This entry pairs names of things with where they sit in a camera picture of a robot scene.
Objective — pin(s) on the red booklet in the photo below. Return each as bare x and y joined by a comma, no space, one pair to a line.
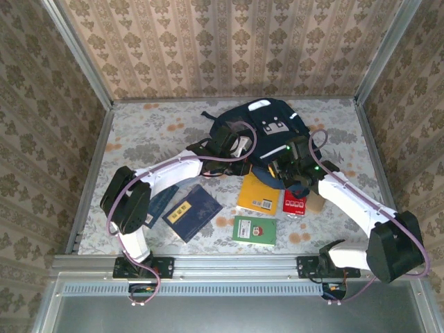
295,204

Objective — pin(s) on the green book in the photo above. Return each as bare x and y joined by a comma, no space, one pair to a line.
255,230

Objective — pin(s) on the grey metal panel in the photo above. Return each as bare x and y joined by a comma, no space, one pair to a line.
225,315

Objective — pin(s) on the blue patterned book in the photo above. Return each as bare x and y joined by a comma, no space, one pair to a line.
161,204

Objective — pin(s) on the aluminium side rail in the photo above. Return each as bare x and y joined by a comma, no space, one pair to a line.
373,152
98,145

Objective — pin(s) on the navy book with yellow label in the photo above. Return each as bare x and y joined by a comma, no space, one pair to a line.
192,213

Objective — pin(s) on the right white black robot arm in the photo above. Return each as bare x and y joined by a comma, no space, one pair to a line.
354,201

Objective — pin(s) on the aluminium frame rail with mounts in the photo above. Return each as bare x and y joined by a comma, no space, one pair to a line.
236,265

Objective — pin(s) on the navy blue backpack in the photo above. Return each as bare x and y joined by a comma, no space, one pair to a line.
274,118

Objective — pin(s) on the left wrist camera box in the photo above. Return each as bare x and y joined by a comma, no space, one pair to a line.
243,145

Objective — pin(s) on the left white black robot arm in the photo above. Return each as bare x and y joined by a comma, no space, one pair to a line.
166,173

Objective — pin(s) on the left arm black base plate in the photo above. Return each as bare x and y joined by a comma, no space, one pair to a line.
163,267

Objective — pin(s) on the aluminium corner post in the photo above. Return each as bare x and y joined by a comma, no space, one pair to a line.
385,52
79,55

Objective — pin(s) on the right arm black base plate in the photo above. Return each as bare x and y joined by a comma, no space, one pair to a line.
307,267

